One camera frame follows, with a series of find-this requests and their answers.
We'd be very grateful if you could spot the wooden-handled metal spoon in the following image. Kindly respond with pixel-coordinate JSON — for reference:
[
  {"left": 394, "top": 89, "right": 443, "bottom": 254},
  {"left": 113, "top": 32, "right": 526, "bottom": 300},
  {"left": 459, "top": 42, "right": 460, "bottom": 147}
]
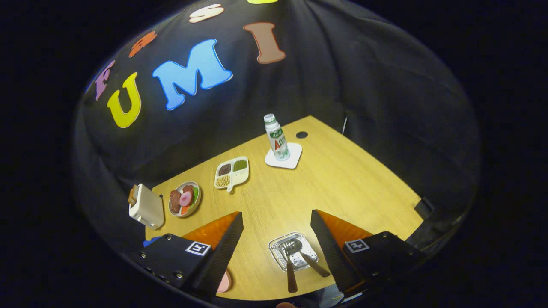
[{"left": 284, "top": 240, "right": 331, "bottom": 278}]

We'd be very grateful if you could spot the white bottle with green label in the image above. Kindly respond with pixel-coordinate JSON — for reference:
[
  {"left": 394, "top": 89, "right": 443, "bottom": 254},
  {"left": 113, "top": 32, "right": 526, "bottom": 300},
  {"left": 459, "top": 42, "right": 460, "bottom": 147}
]
[{"left": 264, "top": 113, "right": 291, "bottom": 161}]

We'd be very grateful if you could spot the pink plate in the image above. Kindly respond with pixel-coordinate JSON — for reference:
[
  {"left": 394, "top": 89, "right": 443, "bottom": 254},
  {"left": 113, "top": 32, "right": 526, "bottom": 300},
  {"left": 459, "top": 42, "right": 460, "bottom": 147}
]
[{"left": 216, "top": 269, "right": 232, "bottom": 294}]

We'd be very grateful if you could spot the metal wire basket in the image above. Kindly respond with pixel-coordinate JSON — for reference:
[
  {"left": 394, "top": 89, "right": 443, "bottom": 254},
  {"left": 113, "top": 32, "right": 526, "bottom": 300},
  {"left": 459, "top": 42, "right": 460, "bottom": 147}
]
[{"left": 268, "top": 232, "right": 319, "bottom": 272}]

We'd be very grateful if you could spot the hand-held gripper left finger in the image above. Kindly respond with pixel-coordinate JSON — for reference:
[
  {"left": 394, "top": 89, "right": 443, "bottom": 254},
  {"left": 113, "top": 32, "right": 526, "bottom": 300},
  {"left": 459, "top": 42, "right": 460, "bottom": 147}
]
[{"left": 139, "top": 210, "right": 244, "bottom": 300}]

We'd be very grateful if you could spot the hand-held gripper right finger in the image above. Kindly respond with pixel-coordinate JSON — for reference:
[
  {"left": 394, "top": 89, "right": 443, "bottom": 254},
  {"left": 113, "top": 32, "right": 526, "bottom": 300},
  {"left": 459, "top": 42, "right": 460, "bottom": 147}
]
[{"left": 310, "top": 209, "right": 427, "bottom": 296}]

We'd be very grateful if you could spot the black table clamp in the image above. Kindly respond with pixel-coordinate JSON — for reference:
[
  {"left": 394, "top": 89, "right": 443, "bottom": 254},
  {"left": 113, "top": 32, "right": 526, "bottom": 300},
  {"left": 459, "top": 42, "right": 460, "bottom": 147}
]
[{"left": 414, "top": 197, "right": 435, "bottom": 221}]

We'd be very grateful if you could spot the white divided bean tray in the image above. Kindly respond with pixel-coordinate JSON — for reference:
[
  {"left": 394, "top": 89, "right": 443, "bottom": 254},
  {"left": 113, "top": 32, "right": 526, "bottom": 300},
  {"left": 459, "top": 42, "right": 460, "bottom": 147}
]
[{"left": 214, "top": 156, "right": 250, "bottom": 193}]

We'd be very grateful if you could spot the wooden-handled metal fork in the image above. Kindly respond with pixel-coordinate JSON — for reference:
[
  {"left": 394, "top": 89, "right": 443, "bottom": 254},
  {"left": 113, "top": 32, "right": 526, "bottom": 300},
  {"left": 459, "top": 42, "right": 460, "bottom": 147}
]
[{"left": 278, "top": 244, "right": 298, "bottom": 294}]

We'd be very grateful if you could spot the white toaster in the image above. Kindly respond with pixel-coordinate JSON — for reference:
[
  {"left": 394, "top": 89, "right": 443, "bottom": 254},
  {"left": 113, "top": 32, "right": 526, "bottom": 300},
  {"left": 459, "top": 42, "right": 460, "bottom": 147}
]
[{"left": 128, "top": 184, "right": 165, "bottom": 230}]

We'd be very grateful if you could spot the bowl of meat and vegetables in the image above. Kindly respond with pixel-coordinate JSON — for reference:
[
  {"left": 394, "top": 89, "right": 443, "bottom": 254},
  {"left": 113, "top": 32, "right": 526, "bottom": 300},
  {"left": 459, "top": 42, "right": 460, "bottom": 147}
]
[{"left": 168, "top": 181, "right": 202, "bottom": 218}]

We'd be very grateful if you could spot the white square coaster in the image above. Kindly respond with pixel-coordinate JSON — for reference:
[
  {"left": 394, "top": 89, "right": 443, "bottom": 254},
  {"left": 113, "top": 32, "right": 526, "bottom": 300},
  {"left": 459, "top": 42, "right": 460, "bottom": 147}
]
[{"left": 265, "top": 142, "right": 303, "bottom": 169}]

